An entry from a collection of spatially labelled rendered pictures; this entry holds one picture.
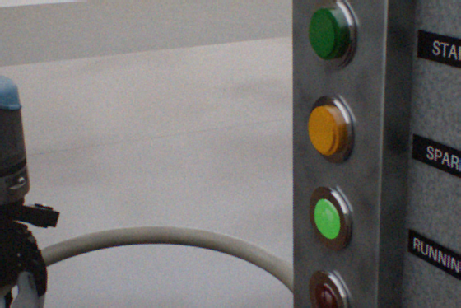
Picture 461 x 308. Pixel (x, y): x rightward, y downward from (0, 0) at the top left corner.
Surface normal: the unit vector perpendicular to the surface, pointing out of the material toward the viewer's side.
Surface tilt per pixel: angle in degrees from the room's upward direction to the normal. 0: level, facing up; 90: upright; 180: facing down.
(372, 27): 90
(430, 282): 90
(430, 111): 90
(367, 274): 90
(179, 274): 0
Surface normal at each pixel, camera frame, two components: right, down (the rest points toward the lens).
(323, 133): -0.86, 0.19
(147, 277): -0.03, -0.94
